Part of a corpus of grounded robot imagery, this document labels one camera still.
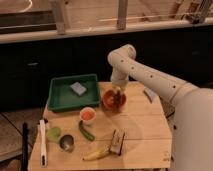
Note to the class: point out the dark purple grape bunch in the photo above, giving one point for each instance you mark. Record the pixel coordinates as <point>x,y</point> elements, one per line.
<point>117,99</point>

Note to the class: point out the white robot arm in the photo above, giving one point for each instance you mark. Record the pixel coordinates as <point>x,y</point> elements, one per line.
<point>192,136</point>

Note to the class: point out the red bowl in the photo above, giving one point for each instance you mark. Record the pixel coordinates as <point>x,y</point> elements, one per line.
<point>107,100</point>

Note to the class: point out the grey blue sponge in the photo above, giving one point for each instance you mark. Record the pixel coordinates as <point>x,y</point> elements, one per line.
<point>78,88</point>

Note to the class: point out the green plastic tray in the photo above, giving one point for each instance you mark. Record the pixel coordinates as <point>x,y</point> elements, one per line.
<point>62,98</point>

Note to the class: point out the white cup with orange inside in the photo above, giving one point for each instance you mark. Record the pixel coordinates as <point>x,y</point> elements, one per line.
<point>87,115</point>

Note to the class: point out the grey cloth wedge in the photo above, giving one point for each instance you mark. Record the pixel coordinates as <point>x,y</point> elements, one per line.
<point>150,94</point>

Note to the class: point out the brown chocolate bar box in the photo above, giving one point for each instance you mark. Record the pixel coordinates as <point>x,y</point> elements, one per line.
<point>117,142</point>

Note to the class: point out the green cucumber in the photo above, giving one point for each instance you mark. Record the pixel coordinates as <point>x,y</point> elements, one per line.
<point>85,133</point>

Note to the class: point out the yellow banana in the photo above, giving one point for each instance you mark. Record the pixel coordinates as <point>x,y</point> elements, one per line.
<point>96,155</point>

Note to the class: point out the small steel cup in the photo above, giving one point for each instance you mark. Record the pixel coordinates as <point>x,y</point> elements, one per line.
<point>66,143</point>

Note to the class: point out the light green cup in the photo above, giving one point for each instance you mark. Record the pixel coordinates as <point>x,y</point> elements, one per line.
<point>53,134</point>

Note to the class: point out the black pole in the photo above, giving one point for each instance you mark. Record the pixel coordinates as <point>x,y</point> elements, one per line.
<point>24,161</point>

